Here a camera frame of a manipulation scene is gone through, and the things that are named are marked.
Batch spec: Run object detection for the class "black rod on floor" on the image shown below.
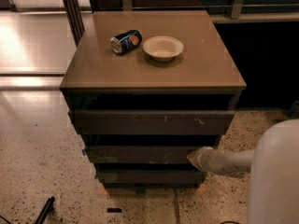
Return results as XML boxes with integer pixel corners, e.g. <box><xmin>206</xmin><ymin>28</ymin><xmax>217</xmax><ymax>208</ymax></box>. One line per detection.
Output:
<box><xmin>35</xmin><ymin>197</ymin><xmax>55</xmax><ymax>224</ymax></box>

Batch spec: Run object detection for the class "drawer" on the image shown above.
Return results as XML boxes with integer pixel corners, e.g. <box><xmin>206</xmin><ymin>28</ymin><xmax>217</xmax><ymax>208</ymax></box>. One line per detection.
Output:
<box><xmin>85</xmin><ymin>146</ymin><xmax>197</xmax><ymax>164</ymax></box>
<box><xmin>97</xmin><ymin>170</ymin><xmax>206</xmax><ymax>185</ymax></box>
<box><xmin>69</xmin><ymin>110</ymin><xmax>235</xmax><ymax>135</ymax></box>

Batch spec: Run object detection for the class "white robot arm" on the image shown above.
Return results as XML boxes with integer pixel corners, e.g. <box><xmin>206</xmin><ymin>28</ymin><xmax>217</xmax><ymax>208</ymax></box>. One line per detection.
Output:
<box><xmin>187</xmin><ymin>119</ymin><xmax>299</xmax><ymax>224</ymax></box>

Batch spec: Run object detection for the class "blue tape piece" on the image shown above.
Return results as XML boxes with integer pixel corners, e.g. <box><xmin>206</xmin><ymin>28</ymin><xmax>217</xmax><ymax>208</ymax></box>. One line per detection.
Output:
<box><xmin>82</xmin><ymin>148</ymin><xmax>87</xmax><ymax>156</ymax></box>

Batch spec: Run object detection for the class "brown drawer cabinet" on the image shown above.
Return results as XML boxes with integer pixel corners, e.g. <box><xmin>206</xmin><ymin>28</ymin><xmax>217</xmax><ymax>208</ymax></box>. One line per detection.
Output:
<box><xmin>60</xmin><ymin>11</ymin><xmax>246</xmax><ymax>188</ymax></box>

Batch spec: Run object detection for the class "white paper bowl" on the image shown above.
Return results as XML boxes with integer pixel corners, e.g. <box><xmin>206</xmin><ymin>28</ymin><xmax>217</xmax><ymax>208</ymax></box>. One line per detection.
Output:
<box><xmin>143</xmin><ymin>35</ymin><xmax>184</xmax><ymax>63</ymax></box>

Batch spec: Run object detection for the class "black tape mark on floor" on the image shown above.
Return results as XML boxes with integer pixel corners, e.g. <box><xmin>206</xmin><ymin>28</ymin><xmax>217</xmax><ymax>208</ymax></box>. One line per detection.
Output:
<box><xmin>107</xmin><ymin>208</ymin><xmax>121</xmax><ymax>213</ymax></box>

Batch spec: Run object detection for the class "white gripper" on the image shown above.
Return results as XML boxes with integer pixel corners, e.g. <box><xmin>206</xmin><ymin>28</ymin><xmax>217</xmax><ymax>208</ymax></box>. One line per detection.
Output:
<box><xmin>187</xmin><ymin>147</ymin><xmax>222</xmax><ymax>174</ymax></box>

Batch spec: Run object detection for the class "blue pepsi soda can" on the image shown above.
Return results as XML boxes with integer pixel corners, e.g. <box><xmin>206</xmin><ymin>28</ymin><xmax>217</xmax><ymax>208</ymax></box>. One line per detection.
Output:
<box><xmin>110</xmin><ymin>30</ymin><xmax>142</xmax><ymax>55</ymax></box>

